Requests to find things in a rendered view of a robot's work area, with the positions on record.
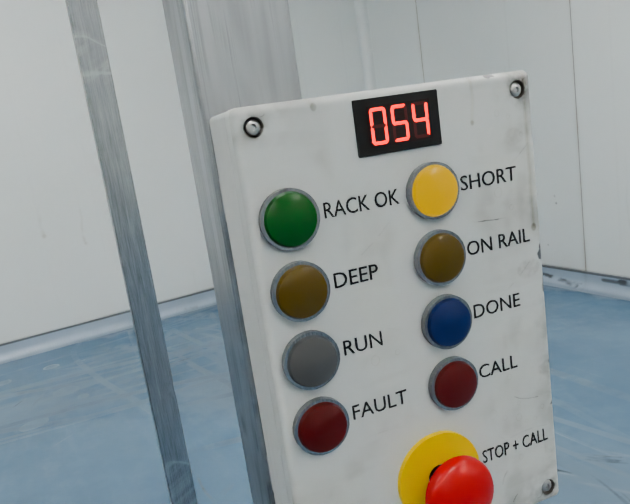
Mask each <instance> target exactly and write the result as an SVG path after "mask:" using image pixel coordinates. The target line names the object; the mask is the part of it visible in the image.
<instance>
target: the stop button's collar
mask: <svg viewBox="0 0 630 504"><path fill-rule="evenodd" d="M542 431H543V440H539V431H537V436H538V443H539V442H542V441H545V440H547V439H548V437H547V438H544V429H542ZM527 436H528V437H529V435H525V436H524V437H523V441H522V443H523V446H524V447H529V446H531V445H532V441H535V442H536V443H537V440H536V438H535V435H534V433H533V432H532V437H531V443H529V444H528V445H525V444H524V439H525V437H527ZM533 437H534V439H533ZM498 447H501V448H502V453H501V455H500V456H498V455H497V453H496V451H497V448H498ZM492 449H494V447H492V448H489V449H487V451H489V450H490V456H491V461H492ZM487 451H486V450H484V451H483V452H482V455H483V456H484V457H485V458H486V461H483V463H486V462H487V461H488V458H487V456H485V455H484V452H487ZM461 455H467V456H472V457H475V458H476V459H478V460H479V456H478V453H477V451H476V449H475V447H474V445H473V444H472V443H471V442H470V441H469V440H468V439H467V438H465V437H464V436H462V435H461V434H459V433H456V432H454V431H438V432H434V433H432V434H429V435H427V436H425V437H424V438H422V439H421V440H419V441H418V442H417V443H416V444H415V445H414V446H413V447H412V448H411V449H410V451H409V452H408V453H407V455H406V457H405V458H404V460H403V463H402V465H401V467H400V471H399V475H398V492H399V497H400V499H401V501H402V504H425V495H426V489H427V486H428V483H429V476H430V473H431V471H432V470H433V469H434V468H435V467H436V466H437V465H439V464H443V463H444V462H446V461H447V460H449V459H451V458H453V457H456V456H461ZM495 455H496V456H497V457H498V458H500V457H501V456H502V455H503V447H502V446H501V445H498V446H496V448H495Z"/></svg>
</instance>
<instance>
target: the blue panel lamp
mask: <svg viewBox="0 0 630 504"><path fill-rule="evenodd" d="M470 324H471V317H470V313H469V310H468V308H467V307H466V305H465V304H464V303H463V302H462V301H460V300H459V299H455V298H448V299H444V300H442V301H440V302H439V303H438V304H437V305H435V307H434V308H433V309H432V311H431V313H430V315H429V318H428V323H427V328H428V333H429V336H430V338H431V339H432V341H433V342H435V343H436V344H437V345H439V346H443V347H448V346H453V345H456V344H458V343H459V342H461V341H462V340H463V339H464V338H465V336H466V335H467V333H468V331H469V328H470Z"/></svg>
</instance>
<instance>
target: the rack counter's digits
mask: <svg viewBox="0 0 630 504"><path fill-rule="evenodd" d="M366 115H367V123H368V131H369V139H370V147H371V148H374V147H380V146H386V145H392V144H398V143H404V142H410V141H416V140H422V139H428V138H433V133H432V123H431V114H430V104H429V98H426V99H419V100H411V101H404V102H397V103H390V104H383V105H376V106H369V107H366Z"/></svg>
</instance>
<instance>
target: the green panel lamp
mask: <svg viewBox="0 0 630 504"><path fill-rule="evenodd" d="M316 225H317V212H316V209H315V206H314V204H313V203H312V201H311V200H310V199H309V198H308V197H307V196H305V195H304V194H302V193H299V192H295V191H287V192H283V193H281V194H279V195H277V196H276V197H274V198H273V199H272V200H271V202H270V203H269V204H268V206H267V208H266V211H265V214H264V226H265V230H266V232H267V234H268V236H269V237H270V238H271V240H272V241H274V242H275V243H276V244H278V245H280V246H283V247H289V248H291V247H297V246H300V245H302V244H304V243H305V242H306V241H308V240H309V239H310V237H311V236H312V235H313V233H314V231H315V228H316Z"/></svg>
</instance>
